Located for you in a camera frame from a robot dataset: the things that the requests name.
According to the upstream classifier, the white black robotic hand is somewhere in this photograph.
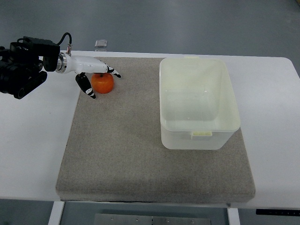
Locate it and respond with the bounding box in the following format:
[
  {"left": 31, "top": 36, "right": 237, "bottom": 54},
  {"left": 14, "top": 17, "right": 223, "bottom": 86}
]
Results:
[{"left": 55, "top": 52, "right": 121, "bottom": 99}]

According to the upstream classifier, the orange fruit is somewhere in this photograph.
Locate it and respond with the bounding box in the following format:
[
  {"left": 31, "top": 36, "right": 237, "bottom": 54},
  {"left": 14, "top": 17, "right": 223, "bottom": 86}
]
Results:
[{"left": 91, "top": 73, "right": 114, "bottom": 94}]

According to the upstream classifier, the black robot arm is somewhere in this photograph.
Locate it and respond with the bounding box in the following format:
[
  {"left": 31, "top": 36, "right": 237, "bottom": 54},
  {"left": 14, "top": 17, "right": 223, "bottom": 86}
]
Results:
[{"left": 0, "top": 36, "right": 60, "bottom": 99}]

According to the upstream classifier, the white plastic box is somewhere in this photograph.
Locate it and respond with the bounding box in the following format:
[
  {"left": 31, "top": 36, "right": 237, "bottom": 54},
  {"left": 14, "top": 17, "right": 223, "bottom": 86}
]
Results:
[{"left": 159, "top": 57, "right": 240, "bottom": 150}]

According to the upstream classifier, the small clear floor plate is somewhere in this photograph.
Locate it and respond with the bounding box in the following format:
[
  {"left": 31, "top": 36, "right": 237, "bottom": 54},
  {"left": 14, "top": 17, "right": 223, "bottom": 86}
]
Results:
[{"left": 94, "top": 39, "right": 107, "bottom": 48}]

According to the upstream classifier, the grey felt mat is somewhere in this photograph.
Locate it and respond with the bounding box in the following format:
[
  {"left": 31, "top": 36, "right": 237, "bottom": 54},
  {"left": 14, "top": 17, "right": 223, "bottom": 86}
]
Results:
[{"left": 56, "top": 57, "right": 255, "bottom": 204}]

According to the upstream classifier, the white left table leg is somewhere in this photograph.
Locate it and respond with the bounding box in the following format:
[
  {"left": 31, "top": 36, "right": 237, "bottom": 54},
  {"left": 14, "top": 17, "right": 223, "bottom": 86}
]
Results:
[{"left": 48, "top": 201, "right": 65, "bottom": 225}]

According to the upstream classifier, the white table leg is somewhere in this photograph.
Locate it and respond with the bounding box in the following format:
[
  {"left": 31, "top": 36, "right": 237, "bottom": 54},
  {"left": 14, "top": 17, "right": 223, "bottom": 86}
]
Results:
[
  {"left": 48, "top": 201, "right": 65, "bottom": 225},
  {"left": 227, "top": 208, "right": 240, "bottom": 225}
]

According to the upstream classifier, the white right table leg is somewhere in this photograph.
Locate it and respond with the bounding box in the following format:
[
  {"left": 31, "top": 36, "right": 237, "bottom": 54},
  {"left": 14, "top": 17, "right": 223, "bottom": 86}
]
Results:
[{"left": 227, "top": 208, "right": 240, "bottom": 225}]

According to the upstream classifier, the black table control panel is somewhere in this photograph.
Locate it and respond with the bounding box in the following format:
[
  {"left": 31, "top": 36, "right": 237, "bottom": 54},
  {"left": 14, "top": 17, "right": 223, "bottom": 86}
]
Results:
[{"left": 256, "top": 209, "right": 300, "bottom": 217}]

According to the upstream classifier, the metal base plate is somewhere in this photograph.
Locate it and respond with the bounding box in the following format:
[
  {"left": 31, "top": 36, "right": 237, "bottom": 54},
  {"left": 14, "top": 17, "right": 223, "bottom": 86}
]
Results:
[{"left": 93, "top": 214, "right": 211, "bottom": 225}]

